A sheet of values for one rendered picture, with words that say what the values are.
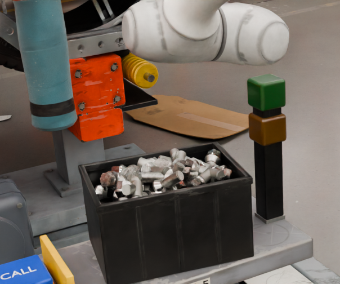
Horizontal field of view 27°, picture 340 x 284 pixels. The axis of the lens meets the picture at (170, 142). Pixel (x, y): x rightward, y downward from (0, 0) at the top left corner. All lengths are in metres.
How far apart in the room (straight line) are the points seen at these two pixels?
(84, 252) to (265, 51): 0.48
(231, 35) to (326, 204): 0.94
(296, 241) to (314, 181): 1.24
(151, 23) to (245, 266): 0.44
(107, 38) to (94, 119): 0.17
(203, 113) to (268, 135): 1.86
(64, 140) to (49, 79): 0.37
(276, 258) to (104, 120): 0.67
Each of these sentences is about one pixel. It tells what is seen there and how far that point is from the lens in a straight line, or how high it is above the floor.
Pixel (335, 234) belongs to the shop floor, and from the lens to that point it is 1.92.
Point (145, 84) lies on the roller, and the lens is 1.56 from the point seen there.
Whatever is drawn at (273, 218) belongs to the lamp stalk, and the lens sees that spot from 1.02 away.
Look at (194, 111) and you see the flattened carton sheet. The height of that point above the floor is 0.01.
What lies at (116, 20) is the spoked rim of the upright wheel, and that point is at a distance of 1.59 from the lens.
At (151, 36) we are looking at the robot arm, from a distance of 1.17.
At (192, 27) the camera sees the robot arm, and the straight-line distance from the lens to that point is 1.16.
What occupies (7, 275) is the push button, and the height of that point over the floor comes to 0.48.
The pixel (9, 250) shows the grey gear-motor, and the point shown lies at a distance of 1.32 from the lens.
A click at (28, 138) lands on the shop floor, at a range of 2.77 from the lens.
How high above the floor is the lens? 0.94
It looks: 21 degrees down
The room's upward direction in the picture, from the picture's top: 5 degrees counter-clockwise
